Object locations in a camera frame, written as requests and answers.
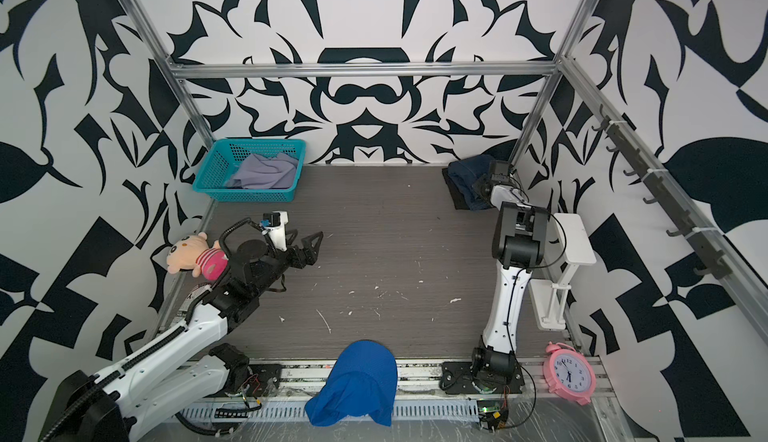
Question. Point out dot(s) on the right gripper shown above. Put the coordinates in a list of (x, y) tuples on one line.
[(479, 185)]

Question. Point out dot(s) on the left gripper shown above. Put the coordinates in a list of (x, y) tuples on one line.
[(307, 254)]

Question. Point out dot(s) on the dark blue denim skirt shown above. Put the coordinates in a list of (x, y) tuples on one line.
[(465, 172)]

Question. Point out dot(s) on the lavender grey skirt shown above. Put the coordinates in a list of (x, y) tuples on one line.
[(257, 172)]

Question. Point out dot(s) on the black skirt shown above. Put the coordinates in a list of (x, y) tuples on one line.
[(456, 195)]

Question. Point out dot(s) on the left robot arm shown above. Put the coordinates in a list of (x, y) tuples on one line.
[(189, 361)]

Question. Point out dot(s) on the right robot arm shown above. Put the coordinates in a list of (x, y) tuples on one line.
[(518, 248)]

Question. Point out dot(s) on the pink plush toy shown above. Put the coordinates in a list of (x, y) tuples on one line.
[(194, 253)]

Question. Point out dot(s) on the teal plastic basket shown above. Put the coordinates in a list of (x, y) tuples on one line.
[(225, 158)]

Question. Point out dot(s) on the white shelf stand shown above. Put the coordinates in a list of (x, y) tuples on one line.
[(549, 292)]

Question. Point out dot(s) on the blue cloth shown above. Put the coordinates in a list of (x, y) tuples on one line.
[(362, 382)]

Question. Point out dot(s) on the pink alarm clock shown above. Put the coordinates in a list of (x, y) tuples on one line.
[(568, 374)]

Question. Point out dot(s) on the small green circuit board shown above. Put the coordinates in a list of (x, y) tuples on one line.
[(492, 415)]

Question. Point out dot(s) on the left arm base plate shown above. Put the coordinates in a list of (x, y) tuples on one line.
[(257, 380)]

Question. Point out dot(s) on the grey wall hook rack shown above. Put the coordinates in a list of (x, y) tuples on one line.
[(665, 192)]

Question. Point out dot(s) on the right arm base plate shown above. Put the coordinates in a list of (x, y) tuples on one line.
[(457, 378)]

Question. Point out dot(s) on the aluminium frame crossbar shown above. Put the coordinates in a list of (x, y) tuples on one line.
[(372, 69)]

